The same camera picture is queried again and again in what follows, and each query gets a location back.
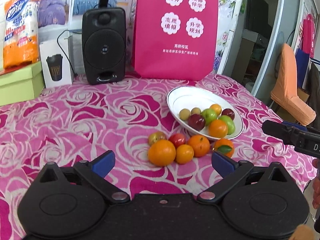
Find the white plate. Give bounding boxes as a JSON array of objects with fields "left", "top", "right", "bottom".
[{"left": 167, "top": 86, "right": 244, "bottom": 141}]

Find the orange covered chair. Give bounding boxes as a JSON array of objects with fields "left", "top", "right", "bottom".
[{"left": 271, "top": 43, "right": 317, "bottom": 127}]

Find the dark purple plum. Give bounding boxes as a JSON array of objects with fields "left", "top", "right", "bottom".
[{"left": 221, "top": 108, "right": 235, "bottom": 120}]

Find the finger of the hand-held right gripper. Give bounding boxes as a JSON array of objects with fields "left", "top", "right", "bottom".
[
  {"left": 262, "top": 120, "right": 300, "bottom": 146},
  {"left": 281, "top": 121, "right": 310, "bottom": 131}
]

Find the stemmed tangerine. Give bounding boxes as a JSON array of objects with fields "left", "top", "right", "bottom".
[{"left": 187, "top": 134, "right": 210, "bottom": 157}]

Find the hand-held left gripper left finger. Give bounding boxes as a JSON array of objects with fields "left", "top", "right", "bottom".
[{"left": 37, "top": 150, "right": 130, "bottom": 204}]

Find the orange with green leaf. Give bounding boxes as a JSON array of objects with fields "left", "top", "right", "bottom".
[{"left": 214, "top": 138, "right": 235, "bottom": 158}]

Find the orange pack of paper cups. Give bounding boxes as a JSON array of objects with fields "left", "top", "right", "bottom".
[{"left": 3, "top": 0, "right": 40, "bottom": 70}]

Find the purple bedding poster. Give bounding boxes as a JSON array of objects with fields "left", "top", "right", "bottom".
[{"left": 37, "top": 0, "right": 75, "bottom": 43}]

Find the small orange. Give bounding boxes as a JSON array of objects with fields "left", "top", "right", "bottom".
[{"left": 175, "top": 144, "right": 195, "bottom": 164}]

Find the pink rose printed tablecloth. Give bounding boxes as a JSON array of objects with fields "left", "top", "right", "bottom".
[{"left": 0, "top": 71, "right": 318, "bottom": 240}]

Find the large orange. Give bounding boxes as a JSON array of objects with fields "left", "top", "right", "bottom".
[{"left": 147, "top": 139, "right": 177, "bottom": 167}]

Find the person's right hand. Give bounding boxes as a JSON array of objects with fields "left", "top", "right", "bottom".
[{"left": 312, "top": 159, "right": 320, "bottom": 215}]

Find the medium orange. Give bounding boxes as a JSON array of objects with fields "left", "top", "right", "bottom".
[{"left": 208, "top": 119, "right": 228, "bottom": 139}]

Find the hanging pink bag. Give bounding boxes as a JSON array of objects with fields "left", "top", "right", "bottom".
[{"left": 301, "top": 14, "right": 317, "bottom": 58}]

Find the white box with cup print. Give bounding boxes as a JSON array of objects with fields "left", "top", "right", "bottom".
[{"left": 39, "top": 39, "right": 75, "bottom": 89}]

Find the pink fabric bag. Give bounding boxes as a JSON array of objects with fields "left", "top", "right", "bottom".
[{"left": 132, "top": 0, "right": 219, "bottom": 81}]

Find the green shoe box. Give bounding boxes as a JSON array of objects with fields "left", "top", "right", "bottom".
[{"left": 0, "top": 61, "right": 45, "bottom": 107}]

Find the red apple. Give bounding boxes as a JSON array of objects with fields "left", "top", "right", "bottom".
[{"left": 168, "top": 133, "right": 187, "bottom": 148}]

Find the dark red plum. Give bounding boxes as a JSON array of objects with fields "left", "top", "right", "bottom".
[{"left": 187, "top": 114, "right": 206, "bottom": 131}]

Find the white door frame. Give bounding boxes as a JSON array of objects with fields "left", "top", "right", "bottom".
[{"left": 251, "top": 0, "right": 305, "bottom": 100}]

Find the green apple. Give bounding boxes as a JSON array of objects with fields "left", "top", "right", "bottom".
[
  {"left": 201, "top": 108, "right": 217, "bottom": 127},
  {"left": 219, "top": 115, "right": 236, "bottom": 135}
]

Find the black speaker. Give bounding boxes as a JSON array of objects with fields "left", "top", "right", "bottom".
[{"left": 82, "top": 7, "right": 127, "bottom": 85}]

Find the dark blue bag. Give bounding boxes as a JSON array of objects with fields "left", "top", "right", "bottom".
[{"left": 295, "top": 49, "right": 310, "bottom": 89}]

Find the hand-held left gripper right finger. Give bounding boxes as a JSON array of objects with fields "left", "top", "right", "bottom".
[{"left": 197, "top": 150, "right": 290, "bottom": 204}]

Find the yellow-red peach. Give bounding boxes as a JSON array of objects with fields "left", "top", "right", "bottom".
[{"left": 148, "top": 131, "right": 167, "bottom": 146}]

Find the black speaker cable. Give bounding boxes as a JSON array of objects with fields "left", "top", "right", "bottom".
[{"left": 57, "top": 29, "right": 83, "bottom": 75}]

